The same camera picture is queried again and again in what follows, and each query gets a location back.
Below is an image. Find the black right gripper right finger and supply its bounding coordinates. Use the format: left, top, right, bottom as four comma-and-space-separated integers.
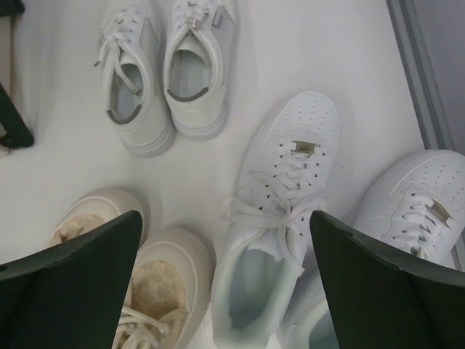
310, 211, 464, 348

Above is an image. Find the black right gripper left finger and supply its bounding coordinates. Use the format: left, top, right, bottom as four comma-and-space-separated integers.
1, 211, 142, 348

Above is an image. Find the black beige shoe shelf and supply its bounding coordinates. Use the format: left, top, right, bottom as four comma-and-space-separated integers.
1, 1, 35, 157

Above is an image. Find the beige lace sneaker left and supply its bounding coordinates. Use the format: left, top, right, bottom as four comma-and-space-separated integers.
46, 188, 148, 248

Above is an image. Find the beige lace sneaker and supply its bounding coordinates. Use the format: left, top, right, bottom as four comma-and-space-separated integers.
112, 228, 213, 348
46, 188, 148, 248

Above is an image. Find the white leather sneaker right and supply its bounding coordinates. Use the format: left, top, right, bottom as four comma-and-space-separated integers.
275, 148, 465, 349

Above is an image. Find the white leather sneaker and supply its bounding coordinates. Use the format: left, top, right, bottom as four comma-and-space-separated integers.
211, 92, 339, 348
275, 148, 465, 349

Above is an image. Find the beige lace sneaker right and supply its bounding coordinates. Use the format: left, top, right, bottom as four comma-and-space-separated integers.
112, 228, 213, 348

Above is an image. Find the white leather sneaker left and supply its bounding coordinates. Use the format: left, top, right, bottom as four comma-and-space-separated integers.
211, 92, 339, 348

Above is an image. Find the white grey sneaker left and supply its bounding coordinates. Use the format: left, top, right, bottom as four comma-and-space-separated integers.
95, 1, 176, 158

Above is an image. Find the white grey sneaker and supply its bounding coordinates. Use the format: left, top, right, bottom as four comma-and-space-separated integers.
163, 0, 236, 140
95, 1, 176, 158

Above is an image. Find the white grey sneaker right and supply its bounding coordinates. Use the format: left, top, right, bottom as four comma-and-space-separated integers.
163, 0, 236, 140

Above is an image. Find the aluminium frame post right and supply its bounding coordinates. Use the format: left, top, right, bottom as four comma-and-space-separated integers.
387, 1, 464, 153

